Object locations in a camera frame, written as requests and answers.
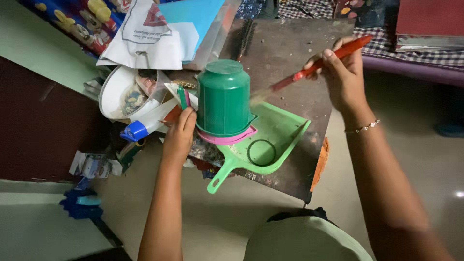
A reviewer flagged light blue paper sheet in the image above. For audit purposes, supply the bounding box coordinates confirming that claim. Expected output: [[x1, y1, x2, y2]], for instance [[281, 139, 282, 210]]
[[159, 0, 226, 63]]

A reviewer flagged black bristle hair brush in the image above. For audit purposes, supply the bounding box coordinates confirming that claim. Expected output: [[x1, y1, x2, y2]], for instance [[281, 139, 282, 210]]
[[237, 18, 257, 63]]

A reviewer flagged white plastic bucket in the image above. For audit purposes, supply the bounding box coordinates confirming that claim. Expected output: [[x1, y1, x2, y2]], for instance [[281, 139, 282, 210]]
[[98, 65, 172, 123]]

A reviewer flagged cartoon print blanket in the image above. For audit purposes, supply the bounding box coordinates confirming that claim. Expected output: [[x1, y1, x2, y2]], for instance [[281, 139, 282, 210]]
[[17, 0, 128, 56]]

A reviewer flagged green plastic container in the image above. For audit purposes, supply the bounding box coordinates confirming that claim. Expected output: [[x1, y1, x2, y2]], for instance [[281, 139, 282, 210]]
[[196, 59, 259, 138]]

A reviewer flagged stack of red books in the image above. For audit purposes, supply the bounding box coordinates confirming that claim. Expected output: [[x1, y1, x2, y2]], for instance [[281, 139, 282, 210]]
[[395, 0, 464, 52]]

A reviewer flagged blue cloth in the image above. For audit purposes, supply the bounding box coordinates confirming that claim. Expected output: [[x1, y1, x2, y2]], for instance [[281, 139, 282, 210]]
[[59, 177, 104, 220]]

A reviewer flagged checked bed cloth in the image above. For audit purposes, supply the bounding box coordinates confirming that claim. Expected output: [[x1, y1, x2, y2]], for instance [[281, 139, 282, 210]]
[[278, 0, 464, 70]]

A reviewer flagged person's left hand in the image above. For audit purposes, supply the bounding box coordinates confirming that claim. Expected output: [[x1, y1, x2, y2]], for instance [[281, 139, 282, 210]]
[[162, 107, 197, 164]]

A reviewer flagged person's light green shirt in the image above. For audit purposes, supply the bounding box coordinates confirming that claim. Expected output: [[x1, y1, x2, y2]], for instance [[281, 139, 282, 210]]
[[243, 207, 374, 261]]

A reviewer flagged white printed plastic bag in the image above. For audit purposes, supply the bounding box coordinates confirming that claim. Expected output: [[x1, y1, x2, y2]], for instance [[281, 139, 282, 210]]
[[96, 0, 201, 70]]

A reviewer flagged white bottle with blue cap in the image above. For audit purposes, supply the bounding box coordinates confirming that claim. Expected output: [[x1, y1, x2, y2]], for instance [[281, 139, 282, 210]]
[[120, 97, 180, 143]]

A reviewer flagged orange plastic stool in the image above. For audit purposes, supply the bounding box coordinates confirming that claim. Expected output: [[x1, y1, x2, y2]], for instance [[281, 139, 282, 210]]
[[310, 137, 330, 193]]

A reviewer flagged green plastic stick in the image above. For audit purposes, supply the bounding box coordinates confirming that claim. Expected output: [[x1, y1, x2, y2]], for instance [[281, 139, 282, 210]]
[[177, 86, 189, 110]]

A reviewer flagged purple mattress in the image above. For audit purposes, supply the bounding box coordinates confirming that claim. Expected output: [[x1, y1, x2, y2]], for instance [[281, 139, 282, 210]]
[[362, 54, 464, 88]]

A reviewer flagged thin beaded bracelet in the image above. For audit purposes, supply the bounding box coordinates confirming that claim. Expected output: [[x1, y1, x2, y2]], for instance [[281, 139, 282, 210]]
[[344, 119, 381, 134]]

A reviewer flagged person's right hand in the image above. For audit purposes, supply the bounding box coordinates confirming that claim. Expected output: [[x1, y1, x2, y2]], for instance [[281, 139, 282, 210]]
[[304, 36, 367, 116]]

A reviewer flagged pink plastic lid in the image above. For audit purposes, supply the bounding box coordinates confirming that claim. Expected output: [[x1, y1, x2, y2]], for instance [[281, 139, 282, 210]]
[[196, 125, 258, 146]]

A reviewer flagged black rubber ring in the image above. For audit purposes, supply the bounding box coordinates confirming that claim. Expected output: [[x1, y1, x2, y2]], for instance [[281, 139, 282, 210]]
[[247, 139, 277, 167]]

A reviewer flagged dark wooden board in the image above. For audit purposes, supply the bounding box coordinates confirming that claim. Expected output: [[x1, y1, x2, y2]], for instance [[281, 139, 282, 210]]
[[187, 18, 356, 204]]

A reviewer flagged red handled brush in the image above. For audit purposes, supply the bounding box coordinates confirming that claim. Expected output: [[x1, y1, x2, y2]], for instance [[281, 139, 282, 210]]
[[250, 34, 374, 106]]

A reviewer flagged light green dustpan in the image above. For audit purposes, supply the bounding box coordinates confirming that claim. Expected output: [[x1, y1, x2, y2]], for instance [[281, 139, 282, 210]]
[[207, 101, 312, 195]]

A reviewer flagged clear plastic bag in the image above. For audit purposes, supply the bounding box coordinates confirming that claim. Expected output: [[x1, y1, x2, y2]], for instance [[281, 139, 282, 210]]
[[187, 0, 242, 72]]

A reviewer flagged dark brown cabinet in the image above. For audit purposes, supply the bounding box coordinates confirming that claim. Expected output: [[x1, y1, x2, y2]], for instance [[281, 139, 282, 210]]
[[0, 56, 114, 182]]

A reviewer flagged blue slipper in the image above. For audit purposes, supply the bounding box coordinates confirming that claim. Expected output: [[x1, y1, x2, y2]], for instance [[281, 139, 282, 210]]
[[434, 123, 464, 138]]

